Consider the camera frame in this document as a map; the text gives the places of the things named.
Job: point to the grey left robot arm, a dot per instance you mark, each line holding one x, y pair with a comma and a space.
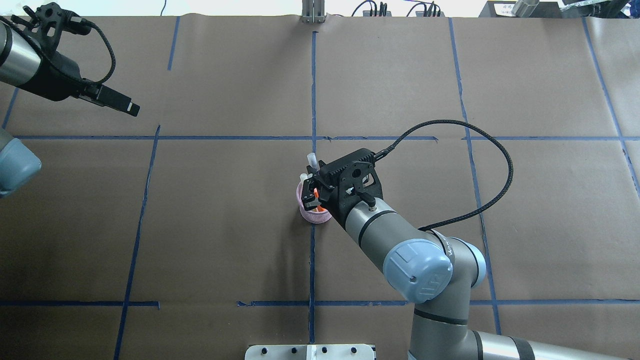
26, 70

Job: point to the aluminium frame post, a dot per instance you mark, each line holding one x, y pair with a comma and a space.
313, 11

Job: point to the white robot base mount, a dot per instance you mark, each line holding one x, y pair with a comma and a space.
350, 351

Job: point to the purple highlighter pen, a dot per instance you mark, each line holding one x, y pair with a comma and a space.
313, 162

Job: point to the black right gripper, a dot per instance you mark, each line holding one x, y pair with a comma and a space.
313, 198

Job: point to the orange highlighter pen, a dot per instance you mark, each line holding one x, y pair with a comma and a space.
317, 197

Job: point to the steel cup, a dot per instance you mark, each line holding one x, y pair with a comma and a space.
524, 8

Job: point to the pink mesh pen holder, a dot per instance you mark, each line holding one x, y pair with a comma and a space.
313, 216

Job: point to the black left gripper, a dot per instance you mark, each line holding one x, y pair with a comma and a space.
61, 76

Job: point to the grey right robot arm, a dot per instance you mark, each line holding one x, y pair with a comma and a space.
555, 261

